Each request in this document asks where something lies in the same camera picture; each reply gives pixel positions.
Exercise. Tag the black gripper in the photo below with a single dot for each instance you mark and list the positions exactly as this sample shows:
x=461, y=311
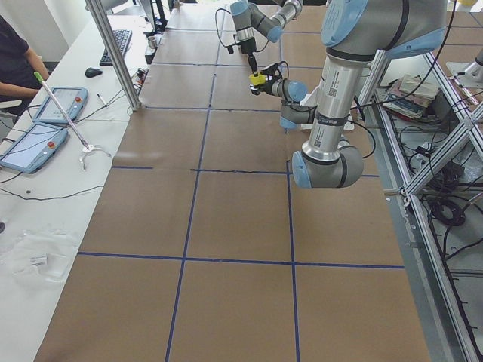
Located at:
x=266, y=87
x=247, y=48

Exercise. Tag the yellow cup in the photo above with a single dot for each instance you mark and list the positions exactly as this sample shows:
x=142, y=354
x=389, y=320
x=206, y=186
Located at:
x=257, y=79

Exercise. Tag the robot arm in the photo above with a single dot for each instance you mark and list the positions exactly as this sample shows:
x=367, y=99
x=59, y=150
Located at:
x=352, y=32
x=247, y=17

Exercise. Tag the metal cylinder cup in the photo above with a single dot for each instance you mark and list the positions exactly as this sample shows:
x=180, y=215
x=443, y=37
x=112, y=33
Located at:
x=152, y=42

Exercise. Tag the black computer mouse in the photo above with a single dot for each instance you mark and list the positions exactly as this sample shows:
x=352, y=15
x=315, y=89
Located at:
x=92, y=72

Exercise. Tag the grabber stick tool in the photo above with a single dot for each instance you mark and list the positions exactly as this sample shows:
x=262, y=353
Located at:
x=87, y=148

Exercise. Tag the near teach pendant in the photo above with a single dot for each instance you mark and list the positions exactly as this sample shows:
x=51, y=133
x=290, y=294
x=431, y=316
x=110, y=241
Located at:
x=33, y=149

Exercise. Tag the seated person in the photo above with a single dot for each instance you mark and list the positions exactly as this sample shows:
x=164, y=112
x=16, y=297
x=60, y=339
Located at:
x=18, y=64

